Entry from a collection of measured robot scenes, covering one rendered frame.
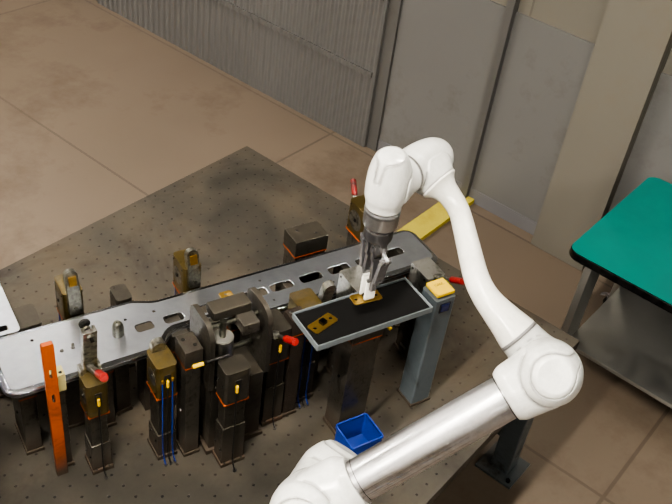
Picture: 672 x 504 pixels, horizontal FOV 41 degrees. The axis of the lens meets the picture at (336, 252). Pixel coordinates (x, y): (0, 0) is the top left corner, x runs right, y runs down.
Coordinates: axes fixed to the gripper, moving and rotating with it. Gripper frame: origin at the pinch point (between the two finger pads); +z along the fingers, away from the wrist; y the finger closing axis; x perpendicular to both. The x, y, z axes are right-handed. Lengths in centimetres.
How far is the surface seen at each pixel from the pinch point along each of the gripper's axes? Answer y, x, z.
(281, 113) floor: 279, -105, 125
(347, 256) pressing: 40, -17, 26
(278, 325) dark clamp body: 10.5, 19.7, 17.9
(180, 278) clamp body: 47, 36, 27
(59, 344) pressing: 30, 75, 26
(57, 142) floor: 282, 27, 126
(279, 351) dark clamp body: 7.2, 20.3, 24.6
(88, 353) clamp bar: 12, 71, 13
